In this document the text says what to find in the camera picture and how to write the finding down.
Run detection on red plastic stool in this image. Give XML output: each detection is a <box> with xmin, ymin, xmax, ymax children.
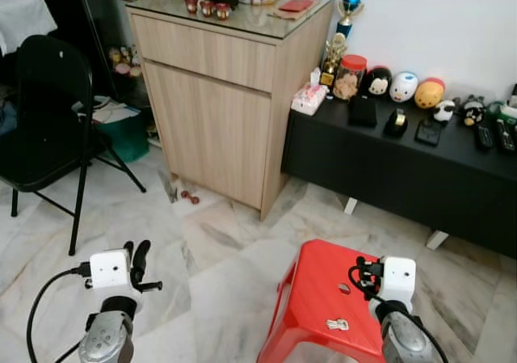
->
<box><xmin>257</xmin><ymin>239</ymin><xmax>421</xmax><ymax>363</ymax></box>

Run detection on black low cabinet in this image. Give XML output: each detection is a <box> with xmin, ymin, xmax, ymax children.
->
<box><xmin>281</xmin><ymin>96</ymin><xmax>517</xmax><ymax>259</ymax></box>

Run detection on green plastic bin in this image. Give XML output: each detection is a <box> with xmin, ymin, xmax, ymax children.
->
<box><xmin>95</xmin><ymin>108</ymin><xmax>150</xmax><ymax>163</ymax></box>

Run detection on black tape dispenser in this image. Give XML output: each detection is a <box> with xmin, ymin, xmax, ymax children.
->
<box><xmin>383</xmin><ymin>108</ymin><xmax>410</xmax><ymax>139</ymax></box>

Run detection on flat black case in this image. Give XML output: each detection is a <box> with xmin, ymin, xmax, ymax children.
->
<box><xmin>414</xmin><ymin>118</ymin><xmax>443</xmax><ymax>147</ymax></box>

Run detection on black remote control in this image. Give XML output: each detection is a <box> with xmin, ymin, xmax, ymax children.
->
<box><xmin>475</xmin><ymin>122</ymin><xmax>494</xmax><ymax>151</ymax></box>
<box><xmin>495</xmin><ymin>119</ymin><xmax>516</xmax><ymax>154</ymax></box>

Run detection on black square box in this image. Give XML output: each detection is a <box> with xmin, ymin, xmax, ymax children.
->
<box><xmin>348</xmin><ymin>95</ymin><xmax>378</xmax><ymax>128</ymax></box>

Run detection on light wooden cabinet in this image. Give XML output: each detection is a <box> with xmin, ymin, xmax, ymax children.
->
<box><xmin>127</xmin><ymin>0</ymin><xmax>336</xmax><ymax>220</ymax></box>

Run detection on small white black figure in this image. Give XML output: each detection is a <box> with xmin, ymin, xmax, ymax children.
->
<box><xmin>433</xmin><ymin>99</ymin><xmax>457</xmax><ymax>123</ymax></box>

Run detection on green tray with white items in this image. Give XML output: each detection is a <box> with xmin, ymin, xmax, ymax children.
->
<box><xmin>489</xmin><ymin>87</ymin><xmax>517</xmax><ymax>124</ymax></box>

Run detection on pink white tissue pack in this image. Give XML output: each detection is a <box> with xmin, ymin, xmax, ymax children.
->
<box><xmin>291</xmin><ymin>70</ymin><xmax>330</xmax><ymax>116</ymax></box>

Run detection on yellow orange round plush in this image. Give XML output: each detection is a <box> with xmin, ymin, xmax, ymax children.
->
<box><xmin>414</xmin><ymin>78</ymin><xmax>446</xmax><ymax>110</ymax></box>

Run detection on black folding chair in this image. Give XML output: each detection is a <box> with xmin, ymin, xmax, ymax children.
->
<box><xmin>0</xmin><ymin>34</ymin><xmax>148</xmax><ymax>256</ymax></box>

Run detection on white round plush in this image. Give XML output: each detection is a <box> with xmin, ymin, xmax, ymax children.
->
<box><xmin>389</xmin><ymin>72</ymin><xmax>419</xmax><ymax>103</ymax></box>

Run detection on plush toys behind glass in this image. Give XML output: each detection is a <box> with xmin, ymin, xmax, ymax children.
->
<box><xmin>109</xmin><ymin>46</ymin><xmax>145</xmax><ymax>78</ymax></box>

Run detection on black white mouse plush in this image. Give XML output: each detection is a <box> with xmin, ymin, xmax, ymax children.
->
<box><xmin>361</xmin><ymin>65</ymin><xmax>393</xmax><ymax>97</ymax></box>

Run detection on red lidded clear jar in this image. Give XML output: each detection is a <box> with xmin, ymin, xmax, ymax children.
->
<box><xmin>333</xmin><ymin>54</ymin><xmax>368</xmax><ymax>101</ymax></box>

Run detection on dark glass display cabinet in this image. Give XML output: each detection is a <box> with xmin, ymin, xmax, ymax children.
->
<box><xmin>77</xmin><ymin>0</ymin><xmax>188</xmax><ymax>109</ymax></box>

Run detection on white cloth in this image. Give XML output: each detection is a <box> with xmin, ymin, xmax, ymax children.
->
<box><xmin>0</xmin><ymin>0</ymin><xmax>59</xmax><ymax>57</ymax></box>

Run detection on blue gold trophy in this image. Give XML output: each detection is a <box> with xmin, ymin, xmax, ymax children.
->
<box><xmin>335</xmin><ymin>0</ymin><xmax>368</xmax><ymax>39</ymax></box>

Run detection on brown wooden tray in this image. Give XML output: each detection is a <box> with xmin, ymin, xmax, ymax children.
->
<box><xmin>269</xmin><ymin>0</ymin><xmax>322</xmax><ymax>20</ymax></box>

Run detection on flat red book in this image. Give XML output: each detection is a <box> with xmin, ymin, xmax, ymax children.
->
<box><xmin>277</xmin><ymin>0</ymin><xmax>317</xmax><ymax>14</ymax></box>

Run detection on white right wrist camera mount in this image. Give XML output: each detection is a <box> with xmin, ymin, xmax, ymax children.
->
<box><xmin>369</xmin><ymin>256</ymin><xmax>418</xmax><ymax>307</ymax></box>

